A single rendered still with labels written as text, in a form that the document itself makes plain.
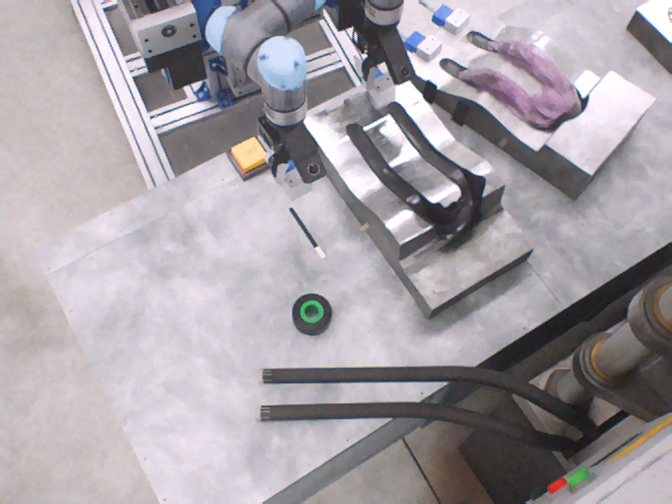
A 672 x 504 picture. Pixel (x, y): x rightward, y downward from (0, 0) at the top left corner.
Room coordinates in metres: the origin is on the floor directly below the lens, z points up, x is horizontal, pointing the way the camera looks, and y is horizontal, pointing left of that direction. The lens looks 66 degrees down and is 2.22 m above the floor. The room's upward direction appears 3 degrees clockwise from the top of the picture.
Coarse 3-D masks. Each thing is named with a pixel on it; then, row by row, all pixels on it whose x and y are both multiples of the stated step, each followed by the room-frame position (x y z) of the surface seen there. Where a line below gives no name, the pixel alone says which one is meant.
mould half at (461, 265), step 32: (352, 96) 0.98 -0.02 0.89; (416, 96) 0.99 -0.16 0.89; (320, 128) 0.89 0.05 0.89; (384, 128) 0.90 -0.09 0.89; (352, 160) 0.82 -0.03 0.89; (416, 160) 0.82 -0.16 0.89; (480, 160) 0.81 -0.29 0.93; (352, 192) 0.74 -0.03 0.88; (384, 192) 0.73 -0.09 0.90; (448, 192) 0.72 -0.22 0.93; (384, 224) 0.65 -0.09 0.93; (416, 224) 0.65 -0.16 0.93; (480, 224) 0.69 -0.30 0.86; (512, 224) 0.70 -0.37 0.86; (384, 256) 0.63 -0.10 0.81; (416, 256) 0.61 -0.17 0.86; (448, 256) 0.61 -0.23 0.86; (480, 256) 0.62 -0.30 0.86; (512, 256) 0.62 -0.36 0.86; (416, 288) 0.54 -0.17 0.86; (448, 288) 0.54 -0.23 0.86
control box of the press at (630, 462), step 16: (640, 432) 0.20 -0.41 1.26; (656, 432) 0.17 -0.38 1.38; (608, 448) 0.19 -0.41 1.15; (624, 448) 0.17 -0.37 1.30; (640, 448) 0.15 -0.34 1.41; (656, 448) 0.14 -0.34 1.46; (592, 464) 0.16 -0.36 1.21; (608, 464) 0.14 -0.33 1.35; (624, 464) 0.12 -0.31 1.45; (640, 464) 0.12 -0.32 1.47; (656, 464) 0.12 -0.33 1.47; (560, 480) 0.12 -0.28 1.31; (576, 480) 0.11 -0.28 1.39; (592, 480) 0.11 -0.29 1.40; (608, 480) 0.10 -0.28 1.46; (624, 480) 0.11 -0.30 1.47; (640, 480) 0.11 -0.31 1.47; (656, 480) 0.11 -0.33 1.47; (544, 496) 0.11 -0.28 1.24; (560, 496) 0.10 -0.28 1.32; (576, 496) 0.09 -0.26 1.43; (592, 496) 0.09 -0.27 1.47; (608, 496) 0.09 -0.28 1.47; (624, 496) 0.09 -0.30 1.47; (640, 496) 0.09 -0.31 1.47; (656, 496) 0.09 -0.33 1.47
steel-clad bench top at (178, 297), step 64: (576, 0) 1.37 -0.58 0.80; (640, 0) 1.38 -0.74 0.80; (640, 64) 1.18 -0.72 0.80; (448, 128) 0.97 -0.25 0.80; (640, 128) 0.99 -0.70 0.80; (192, 192) 0.77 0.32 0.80; (256, 192) 0.77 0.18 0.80; (320, 192) 0.78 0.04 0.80; (512, 192) 0.81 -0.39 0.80; (640, 192) 0.82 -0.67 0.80; (64, 256) 0.60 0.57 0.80; (128, 256) 0.60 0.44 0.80; (192, 256) 0.61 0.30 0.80; (256, 256) 0.62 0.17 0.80; (320, 256) 0.63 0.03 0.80; (576, 256) 0.66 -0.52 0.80; (640, 256) 0.66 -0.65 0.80; (128, 320) 0.46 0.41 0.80; (192, 320) 0.47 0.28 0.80; (256, 320) 0.48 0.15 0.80; (384, 320) 0.49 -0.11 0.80; (448, 320) 0.50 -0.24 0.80; (512, 320) 0.50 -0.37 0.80; (128, 384) 0.33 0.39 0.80; (192, 384) 0.34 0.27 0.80; (256, 384) 0.34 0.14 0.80; (320, 384) 0.35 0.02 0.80; (384, 384) 0.36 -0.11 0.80; (192, 448) 0.22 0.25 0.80; (256, 448) 0.22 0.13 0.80; (320, 448) 0.23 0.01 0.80
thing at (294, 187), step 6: (288, 162) 0.77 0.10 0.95; (288, 168) 0.75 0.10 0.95; (294, 168) 0.75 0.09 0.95; (288, 174) 0.73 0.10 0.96; (294, 174) 0.73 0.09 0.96; (288, 180) 0.72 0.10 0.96; (294, 180) 0.72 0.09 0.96; (300, 180) 0.72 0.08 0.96; (288, 186) 0.70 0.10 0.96; (294, 186) 0.70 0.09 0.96; (300, 186) 0.71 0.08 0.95; (306, 186) 0.72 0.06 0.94; (288, 192) 0.71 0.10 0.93; (294, 192) 0.70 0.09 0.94; (300, 192) 0.71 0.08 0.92; (306, 192) 0.72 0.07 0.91; (294, 198) 0.70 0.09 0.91
